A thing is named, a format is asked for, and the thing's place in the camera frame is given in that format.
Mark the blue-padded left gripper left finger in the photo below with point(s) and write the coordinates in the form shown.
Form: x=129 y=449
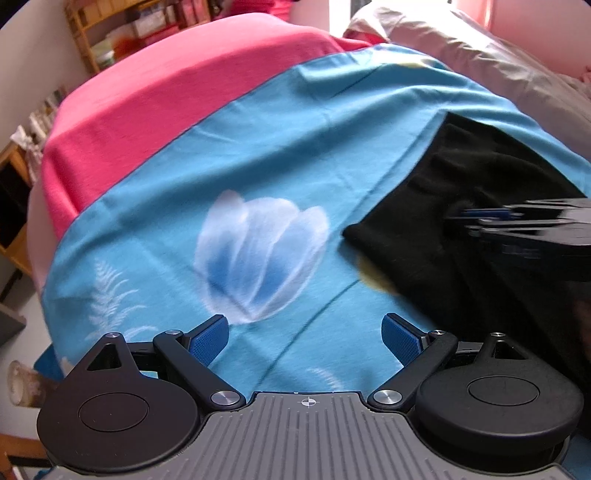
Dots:
x=183 y=358

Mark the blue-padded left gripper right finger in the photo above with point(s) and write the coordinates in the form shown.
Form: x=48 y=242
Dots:
x=421 y=354

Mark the black ribbed pants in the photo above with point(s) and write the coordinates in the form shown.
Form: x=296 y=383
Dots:
x=414 y=236

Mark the pink beige pillow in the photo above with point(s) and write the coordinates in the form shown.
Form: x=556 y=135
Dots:
x=558 y=102

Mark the blue floral bed sheet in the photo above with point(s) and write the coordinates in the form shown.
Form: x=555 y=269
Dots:
x=213 y=173

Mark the wooden shelf rack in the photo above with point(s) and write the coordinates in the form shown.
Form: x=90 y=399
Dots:
x=108 y=31

